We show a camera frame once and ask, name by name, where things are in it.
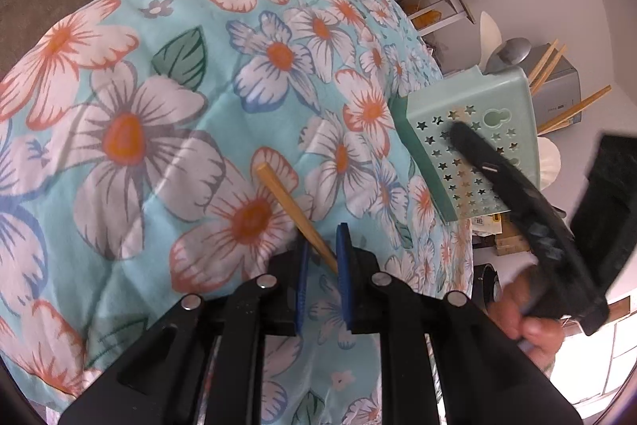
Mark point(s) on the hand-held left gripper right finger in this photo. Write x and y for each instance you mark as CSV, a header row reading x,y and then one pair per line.
x,y
344,275

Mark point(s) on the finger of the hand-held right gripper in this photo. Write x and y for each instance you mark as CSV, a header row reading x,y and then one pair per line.
x,y
492,156

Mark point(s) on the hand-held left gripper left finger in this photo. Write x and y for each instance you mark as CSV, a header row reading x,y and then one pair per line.
x,y
301,285

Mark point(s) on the mint green utensil caddy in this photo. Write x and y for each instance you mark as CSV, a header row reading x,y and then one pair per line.
x,y
438,146

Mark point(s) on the metal spoon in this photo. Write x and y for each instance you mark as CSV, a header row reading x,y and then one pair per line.
x,y
512,51

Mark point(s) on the person's right hand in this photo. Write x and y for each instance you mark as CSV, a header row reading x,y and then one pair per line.
x,y
537,333

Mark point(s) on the stack of cardboard boxes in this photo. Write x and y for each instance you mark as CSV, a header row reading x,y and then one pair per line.
x,y
502,236

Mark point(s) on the grey box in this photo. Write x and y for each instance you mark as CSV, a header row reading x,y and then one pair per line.
x,y
562,91

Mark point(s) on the yellow plastic bag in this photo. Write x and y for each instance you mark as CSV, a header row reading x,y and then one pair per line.
x,y
429,17

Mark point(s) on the floral blanket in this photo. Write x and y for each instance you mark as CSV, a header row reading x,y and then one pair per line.
x,y
149,131

